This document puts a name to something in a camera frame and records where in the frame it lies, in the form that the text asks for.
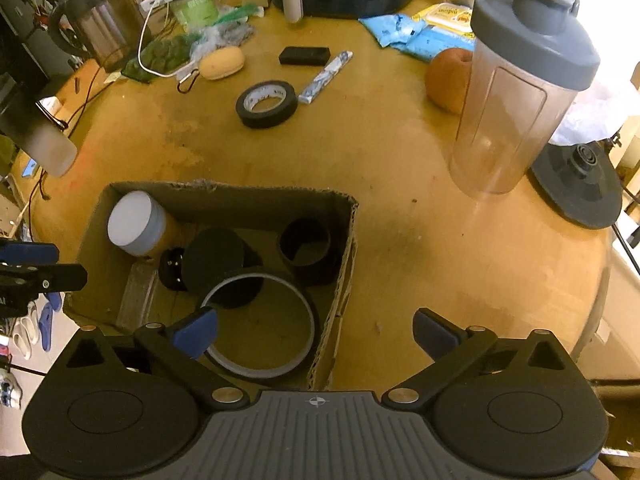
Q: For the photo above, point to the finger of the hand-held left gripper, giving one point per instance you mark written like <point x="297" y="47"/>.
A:
<point x="50" y="277"/>
<point x="32" y="252"/>

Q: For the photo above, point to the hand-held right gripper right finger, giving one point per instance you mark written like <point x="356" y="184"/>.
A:
<point x="431" y="335"/>

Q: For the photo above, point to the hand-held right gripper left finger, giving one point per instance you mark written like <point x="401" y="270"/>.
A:
<point x="197" y="334"/>

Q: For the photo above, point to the black round pin plug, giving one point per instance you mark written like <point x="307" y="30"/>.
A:
<point x="171" y="270"/>

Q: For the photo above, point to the black cup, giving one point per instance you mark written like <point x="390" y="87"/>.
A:
<point x="312" y="270"/>

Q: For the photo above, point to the cardboard box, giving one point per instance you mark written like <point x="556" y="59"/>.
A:
<point x="270" y="205"/>

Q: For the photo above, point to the white slippers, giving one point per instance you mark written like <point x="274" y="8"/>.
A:
<point x="25" y="332"/>

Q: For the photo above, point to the blue slippers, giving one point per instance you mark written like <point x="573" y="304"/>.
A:
<point x="47" y="320"/>

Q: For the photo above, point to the black cylinder container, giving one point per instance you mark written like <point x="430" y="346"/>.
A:
<point x="212" y="255"/>

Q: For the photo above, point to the white lidded jar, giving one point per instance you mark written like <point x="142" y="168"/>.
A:
<point x="130" y="220"/>

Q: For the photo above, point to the white paper tag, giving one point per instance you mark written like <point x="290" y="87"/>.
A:
<point x="49" y="104"/>

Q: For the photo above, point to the black kettle base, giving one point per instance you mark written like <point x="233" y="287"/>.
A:
<point x="580" y="190"/>

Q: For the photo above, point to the metal carabiner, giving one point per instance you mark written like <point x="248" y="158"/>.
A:
<point x="181" y="86"/>

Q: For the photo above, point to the black tape roll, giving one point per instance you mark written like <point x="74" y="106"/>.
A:
<point x="260" y="119"/>

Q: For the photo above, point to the bag of green produce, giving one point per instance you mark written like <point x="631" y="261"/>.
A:
<point x="162" y="55"/>

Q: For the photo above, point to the steel electric kettle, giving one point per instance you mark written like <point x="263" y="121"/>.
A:
<point x="100" y="20"/>

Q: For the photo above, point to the orange round fruit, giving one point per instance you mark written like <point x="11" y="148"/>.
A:
<point x="447" y="85"/>

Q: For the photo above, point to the yellow sponge with loop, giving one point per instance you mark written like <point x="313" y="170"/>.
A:
<point x="222" y="62"/>

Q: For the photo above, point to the silver foil stick packet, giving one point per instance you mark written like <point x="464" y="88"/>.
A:
<point x="325" y="77"/>

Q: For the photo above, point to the white plastic bag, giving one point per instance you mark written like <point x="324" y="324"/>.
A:
<point x="600" y="110"/>

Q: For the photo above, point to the white power strip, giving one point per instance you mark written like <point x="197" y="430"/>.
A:
<point x="157" y="0"/>

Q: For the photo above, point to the clear plastic bag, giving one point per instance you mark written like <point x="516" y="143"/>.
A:
<point x="225" y="37"/>

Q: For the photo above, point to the green labelled tub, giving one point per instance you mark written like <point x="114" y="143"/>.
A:
<point x="196" y="5"/>

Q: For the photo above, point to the black rectangular case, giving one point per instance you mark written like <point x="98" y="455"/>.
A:
<point x="304" y="56"/>

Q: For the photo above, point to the yellow snack packet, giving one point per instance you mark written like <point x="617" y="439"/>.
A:
<point x="445" y="17"/>

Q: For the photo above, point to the green plastic package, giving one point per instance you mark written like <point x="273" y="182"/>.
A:
<point x="245" y="12"/>

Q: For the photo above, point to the clear shaker bottle grey lid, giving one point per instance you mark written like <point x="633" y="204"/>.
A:
<point x="535" y="30"/>

